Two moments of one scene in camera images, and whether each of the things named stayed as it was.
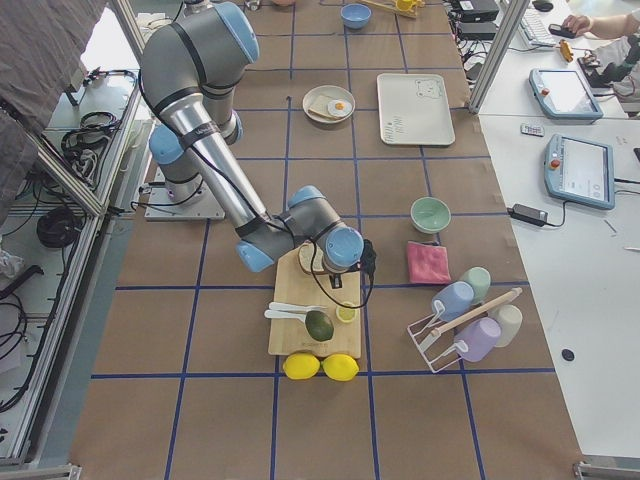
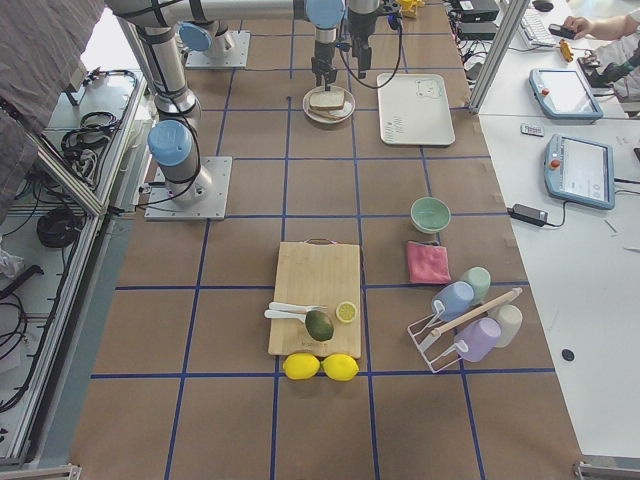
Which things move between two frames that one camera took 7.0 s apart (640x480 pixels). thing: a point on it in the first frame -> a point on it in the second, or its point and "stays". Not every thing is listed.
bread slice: x=307 y=261 -> x=330 y=100
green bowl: x=430 y=214 stays
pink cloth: x=428 y=264 stays
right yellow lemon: x=340 y=367 stays
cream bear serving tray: x=414 y=109 stays
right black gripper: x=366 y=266 -> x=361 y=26
